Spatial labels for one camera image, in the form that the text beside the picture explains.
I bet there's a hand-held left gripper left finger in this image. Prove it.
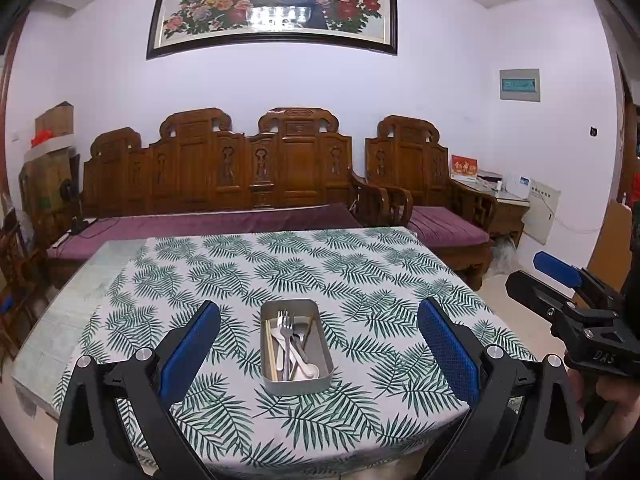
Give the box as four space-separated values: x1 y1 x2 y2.
54 300 222 480

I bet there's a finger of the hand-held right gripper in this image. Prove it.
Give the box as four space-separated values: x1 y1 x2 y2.
532 251 626 311
505 270 576 318

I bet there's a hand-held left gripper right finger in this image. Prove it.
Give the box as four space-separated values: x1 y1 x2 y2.
417 297 586 480

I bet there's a metal fork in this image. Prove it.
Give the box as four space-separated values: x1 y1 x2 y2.
276 310 291 382

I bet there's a white plastic spoon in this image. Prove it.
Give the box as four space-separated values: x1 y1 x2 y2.
295 345 321 380

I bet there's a rectangular metal tin container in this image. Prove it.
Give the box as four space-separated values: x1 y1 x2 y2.
260 299 335 397

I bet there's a person's right hand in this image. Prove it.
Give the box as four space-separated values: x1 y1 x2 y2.
567 360 640 456

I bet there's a clear plastic bag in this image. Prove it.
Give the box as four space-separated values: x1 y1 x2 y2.
492 237 522 277

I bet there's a flat cardboard sheet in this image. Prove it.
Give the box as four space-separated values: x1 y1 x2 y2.
587 200 633 307

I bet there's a beige panel board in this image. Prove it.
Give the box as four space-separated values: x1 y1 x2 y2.
520 177 562 246

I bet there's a wooden side table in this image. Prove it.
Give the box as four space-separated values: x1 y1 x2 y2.
450 180 531 251

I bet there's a white box with blue label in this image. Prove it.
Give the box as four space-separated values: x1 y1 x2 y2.
502 174 532 201

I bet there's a white printer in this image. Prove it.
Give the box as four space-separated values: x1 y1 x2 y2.
477 171 504 194

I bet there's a square purple armchair cushion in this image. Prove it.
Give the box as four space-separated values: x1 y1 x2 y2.
407 206 491 247

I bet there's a green leaf print tablecloth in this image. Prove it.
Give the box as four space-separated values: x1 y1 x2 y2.
52 227 538 478

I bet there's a long purple sofa cushion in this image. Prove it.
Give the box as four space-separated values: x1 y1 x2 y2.
47 203 363 261

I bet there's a red gift box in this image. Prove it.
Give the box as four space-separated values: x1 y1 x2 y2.
451 155 479 181

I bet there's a carved wooden armchair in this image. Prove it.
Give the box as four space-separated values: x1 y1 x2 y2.
365 115 498 291

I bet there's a carved wooden sofa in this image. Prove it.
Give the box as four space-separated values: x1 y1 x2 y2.
47 107 391 286

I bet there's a wooden chair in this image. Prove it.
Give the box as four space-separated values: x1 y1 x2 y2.
0 220 48 316

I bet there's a large cardboard box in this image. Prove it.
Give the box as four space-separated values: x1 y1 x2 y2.
20 147 77 213

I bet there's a small cardboard box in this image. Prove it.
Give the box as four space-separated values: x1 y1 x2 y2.
35 102 76 137

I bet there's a framed peacock flower painting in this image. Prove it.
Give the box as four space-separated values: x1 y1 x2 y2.
146 0 399 61

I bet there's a grey wall electrical panel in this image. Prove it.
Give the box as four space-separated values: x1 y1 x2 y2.
499 68 542 103

